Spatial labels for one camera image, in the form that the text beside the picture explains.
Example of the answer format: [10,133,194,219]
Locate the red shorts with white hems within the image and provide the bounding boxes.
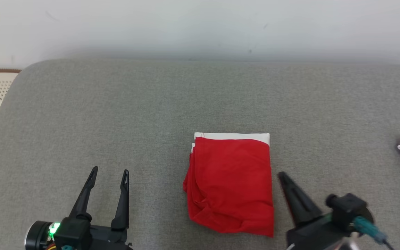
[183,132,275,238]

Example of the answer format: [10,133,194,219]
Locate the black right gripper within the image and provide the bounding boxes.
[278,172,352,250]

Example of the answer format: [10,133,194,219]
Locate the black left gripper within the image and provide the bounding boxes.
[69,166,133,250]

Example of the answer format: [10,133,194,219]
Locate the teal plug right camera cable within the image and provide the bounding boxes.
[353,216,395,250]

